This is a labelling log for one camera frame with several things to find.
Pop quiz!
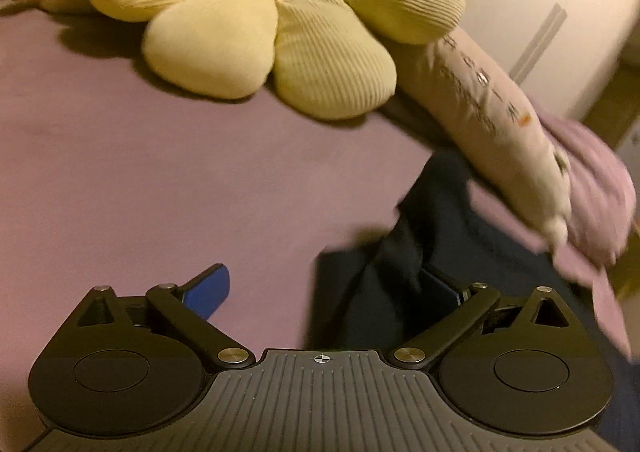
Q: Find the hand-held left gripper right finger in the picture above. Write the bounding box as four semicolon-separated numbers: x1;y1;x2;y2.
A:
392;269;582;369

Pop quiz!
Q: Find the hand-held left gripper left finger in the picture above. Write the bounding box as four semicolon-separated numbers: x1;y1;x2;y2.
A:
74;263;257;369

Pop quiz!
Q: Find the navy zip jacket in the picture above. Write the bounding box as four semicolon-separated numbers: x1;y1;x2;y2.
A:
312;147;640;452

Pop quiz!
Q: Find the pink bed blanket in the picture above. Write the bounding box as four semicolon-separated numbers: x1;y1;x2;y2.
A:
0;0;501;365

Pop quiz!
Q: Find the pink duvet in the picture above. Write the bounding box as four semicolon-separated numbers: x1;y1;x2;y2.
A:
470;102;637;359

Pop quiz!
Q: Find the beige long printed pillow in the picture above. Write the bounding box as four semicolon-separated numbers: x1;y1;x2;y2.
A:
389;26;574;254

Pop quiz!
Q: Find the cream flower-shaped pillow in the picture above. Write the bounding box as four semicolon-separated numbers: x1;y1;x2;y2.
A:
82;0;467;121

